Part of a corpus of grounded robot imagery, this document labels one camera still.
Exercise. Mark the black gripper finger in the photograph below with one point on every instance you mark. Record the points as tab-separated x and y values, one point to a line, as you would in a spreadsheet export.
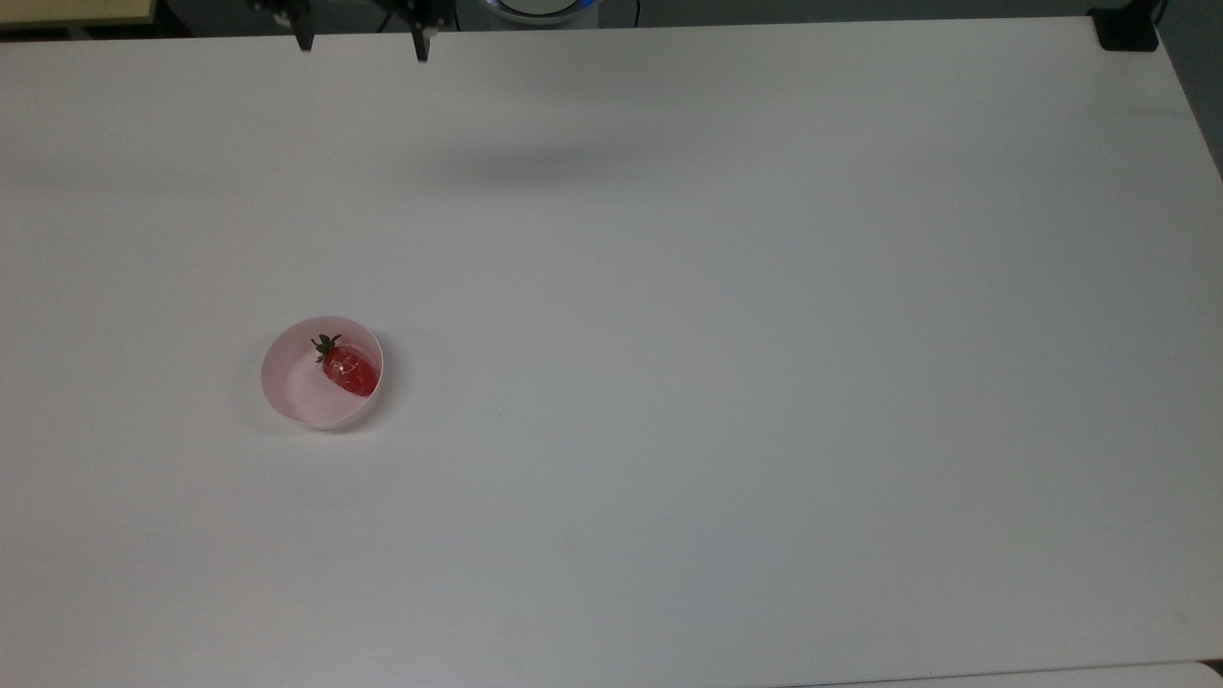
420	38
304	36

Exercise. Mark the red strawberry with green leaves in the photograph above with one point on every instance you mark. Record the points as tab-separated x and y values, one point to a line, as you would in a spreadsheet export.
349	371

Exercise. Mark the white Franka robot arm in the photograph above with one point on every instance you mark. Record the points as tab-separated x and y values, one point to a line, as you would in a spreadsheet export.
535	8

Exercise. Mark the pale pink bowl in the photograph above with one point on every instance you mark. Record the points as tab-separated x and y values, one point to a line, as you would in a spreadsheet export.
304	387

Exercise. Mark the yellow wooden desk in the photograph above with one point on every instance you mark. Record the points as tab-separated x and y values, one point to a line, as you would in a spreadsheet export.
76	10

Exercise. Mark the black table clamp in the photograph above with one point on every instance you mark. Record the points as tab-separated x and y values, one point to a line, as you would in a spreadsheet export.
1127	31

